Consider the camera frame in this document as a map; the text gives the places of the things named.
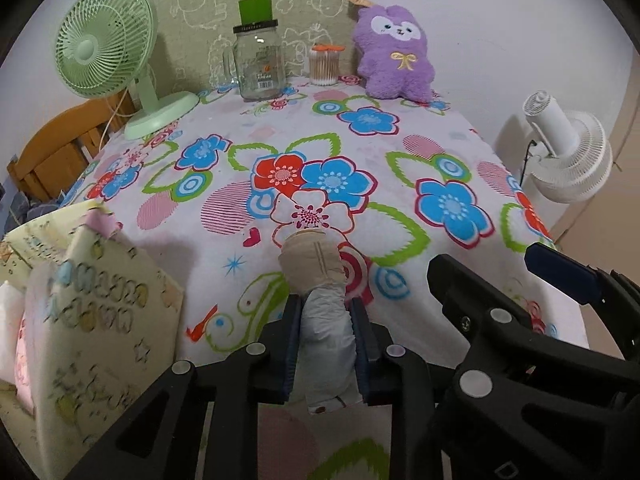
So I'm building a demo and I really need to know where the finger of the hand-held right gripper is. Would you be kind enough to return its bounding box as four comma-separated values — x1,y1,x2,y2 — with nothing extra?
525,242,640,321
427,255,538,361

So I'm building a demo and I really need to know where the green desk fan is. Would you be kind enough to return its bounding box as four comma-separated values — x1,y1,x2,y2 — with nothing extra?
54,0,201,142

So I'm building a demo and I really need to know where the cotton swab container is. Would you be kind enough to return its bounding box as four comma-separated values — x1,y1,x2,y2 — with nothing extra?
309,44,345,86

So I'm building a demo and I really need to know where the beige sock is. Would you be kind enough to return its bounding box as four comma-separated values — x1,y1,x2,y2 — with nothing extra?
277,230,347,301

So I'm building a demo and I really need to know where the glass jar mug green lid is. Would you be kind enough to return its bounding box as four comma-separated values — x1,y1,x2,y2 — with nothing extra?
222,0,287,103

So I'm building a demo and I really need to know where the green printed board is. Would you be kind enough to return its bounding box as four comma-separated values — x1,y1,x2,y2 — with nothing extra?
150,0,363,93

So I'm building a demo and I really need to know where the white standing fan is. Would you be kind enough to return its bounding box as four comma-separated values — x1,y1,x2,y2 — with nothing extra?
492,90,613,204

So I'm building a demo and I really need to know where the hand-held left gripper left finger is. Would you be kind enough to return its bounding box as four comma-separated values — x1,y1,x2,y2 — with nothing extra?
65,294,303,480

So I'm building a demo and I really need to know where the wooden bed headboard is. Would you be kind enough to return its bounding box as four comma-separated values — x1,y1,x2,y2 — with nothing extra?
7,92,136,201

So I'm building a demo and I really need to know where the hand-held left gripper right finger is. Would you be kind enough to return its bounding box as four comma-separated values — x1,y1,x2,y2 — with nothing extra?
348,297,443,480

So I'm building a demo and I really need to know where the yellow printed fabric box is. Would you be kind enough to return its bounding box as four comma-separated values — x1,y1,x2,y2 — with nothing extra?
0,200,186,480

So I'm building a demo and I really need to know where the purple plush bunny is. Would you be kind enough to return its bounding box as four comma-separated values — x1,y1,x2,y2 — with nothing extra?
350,0,436,103

